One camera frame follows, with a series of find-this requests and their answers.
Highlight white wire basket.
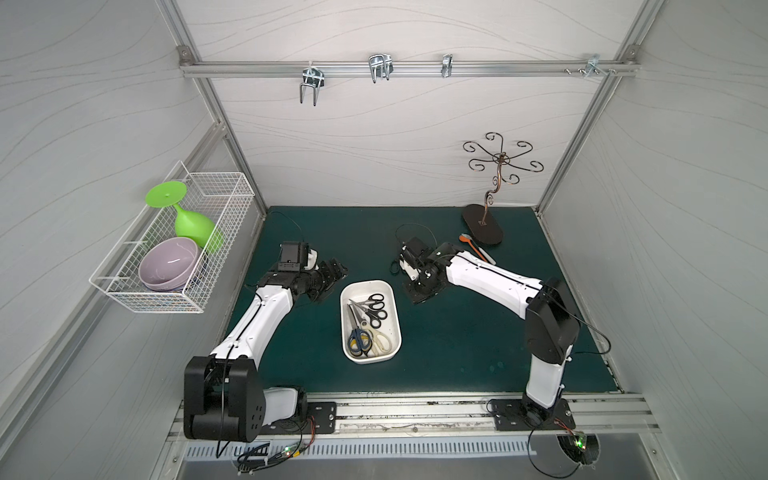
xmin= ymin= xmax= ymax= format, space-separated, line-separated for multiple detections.
xmin=89 ymin=163 xmax=254 ymax=314

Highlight aluminium top rail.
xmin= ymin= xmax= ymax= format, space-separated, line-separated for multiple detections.
xmin=180 ymin=58 xmax=641 ymax=80

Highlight cream white scissors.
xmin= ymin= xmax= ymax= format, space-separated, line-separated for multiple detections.
xmin=365 ymin=328 xmax=393 ymax=358

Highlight double prong metal hook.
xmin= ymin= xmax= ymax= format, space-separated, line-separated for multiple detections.
xmin=299 ymin=66 xmax=325 ymax=106

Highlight white vent strip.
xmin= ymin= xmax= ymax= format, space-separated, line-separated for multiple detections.
xmin=183 ymin=435 xmax=537 ymax=463

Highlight blue yellow handled scissors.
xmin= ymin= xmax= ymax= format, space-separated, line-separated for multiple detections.
xmin=347 ymin=304 xmax=373 ymax=357

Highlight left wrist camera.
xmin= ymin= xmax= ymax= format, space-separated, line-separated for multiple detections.
xmin=277 ymin=241 xmax=318 ymax=272

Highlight lilac bowl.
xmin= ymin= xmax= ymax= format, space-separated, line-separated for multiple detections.
xmin=138 ymin=237 xmax=201 ymax=292

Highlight orange spoon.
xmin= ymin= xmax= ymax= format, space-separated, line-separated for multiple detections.
xmin=459 ymin=234 xmax=488 ymax=262

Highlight small black handled scissors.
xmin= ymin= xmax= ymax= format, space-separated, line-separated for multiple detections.
xmin=350 ymin=293 xmax=388 ymax=329

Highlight white storage box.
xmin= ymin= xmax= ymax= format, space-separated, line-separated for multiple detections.
xmin=340 ymin=280 xmax=402 ymax=365

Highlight looped metal hook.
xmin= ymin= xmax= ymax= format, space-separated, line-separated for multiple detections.
xmin=368 ymin=53 xmax=394 ymax=84

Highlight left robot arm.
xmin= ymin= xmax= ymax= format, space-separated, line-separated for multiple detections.
xmin=183 ymin=259 xmax=348 ymax=443

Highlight brown metal hook stand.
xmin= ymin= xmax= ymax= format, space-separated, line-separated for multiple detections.
xmin=461 ymin=131 xmax=545 ymax=246

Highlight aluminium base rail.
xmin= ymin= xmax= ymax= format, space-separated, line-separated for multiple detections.
xmin=166 ymin=392 xmax=661 ymax=444

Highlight right end metal hook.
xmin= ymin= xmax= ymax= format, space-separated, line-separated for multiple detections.
xmin=563 ymin=54 xmax=618 ymax=79

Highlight green plastic goblet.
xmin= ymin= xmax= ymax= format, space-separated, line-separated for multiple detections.
xmin=145 ymin=180 xmax=224 ymax=254

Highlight small metal hook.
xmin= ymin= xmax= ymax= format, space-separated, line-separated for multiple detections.
xmin=441 ymin=54 xmax=453 ymax=78

